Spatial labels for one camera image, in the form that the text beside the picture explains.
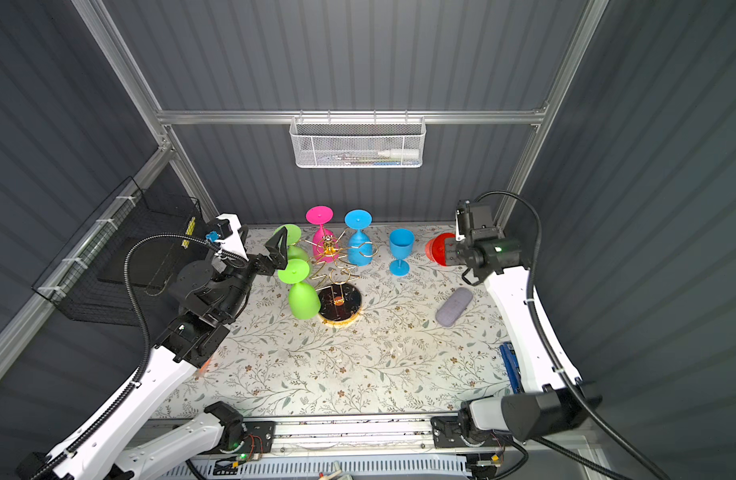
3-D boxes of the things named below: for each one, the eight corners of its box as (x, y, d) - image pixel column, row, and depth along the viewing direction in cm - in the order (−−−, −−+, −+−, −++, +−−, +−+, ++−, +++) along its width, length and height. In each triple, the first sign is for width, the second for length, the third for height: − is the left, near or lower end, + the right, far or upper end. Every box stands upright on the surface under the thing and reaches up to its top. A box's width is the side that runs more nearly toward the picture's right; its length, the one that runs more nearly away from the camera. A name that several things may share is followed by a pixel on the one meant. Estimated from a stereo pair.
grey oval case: (431, 318, 96) (433, 313, 94) (458, 289, 103) (460, 284, 101) (445, 329, 94) (447, 324, 91) (472, 299, 101) (474, 293, 98)
